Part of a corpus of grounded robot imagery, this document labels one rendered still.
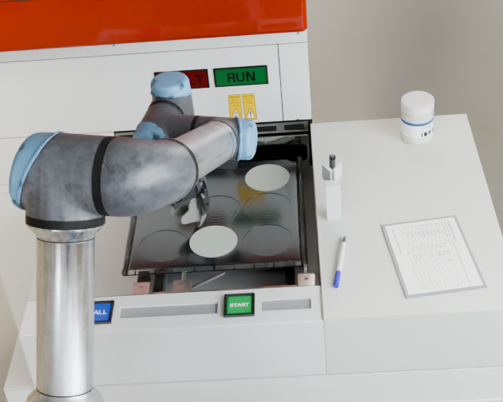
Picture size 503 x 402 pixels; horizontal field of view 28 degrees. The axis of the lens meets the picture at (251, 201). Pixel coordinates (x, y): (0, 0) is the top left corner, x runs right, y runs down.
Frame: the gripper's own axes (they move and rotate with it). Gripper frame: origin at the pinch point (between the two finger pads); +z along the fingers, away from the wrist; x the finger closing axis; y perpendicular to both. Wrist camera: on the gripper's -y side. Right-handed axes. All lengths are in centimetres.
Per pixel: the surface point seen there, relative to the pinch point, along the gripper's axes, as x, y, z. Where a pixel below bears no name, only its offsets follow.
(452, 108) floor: -93, -171, 92
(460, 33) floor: -134, -216, 92
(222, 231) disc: 4.8, -2.3, 1.5
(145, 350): 24.2, 28.0, 0.8
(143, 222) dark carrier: -9.0, 8.8, 1.6
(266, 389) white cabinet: 36.7, 10.9, 13.0
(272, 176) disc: -3.7, -21.7, 1.6
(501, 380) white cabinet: 63, -24, 13
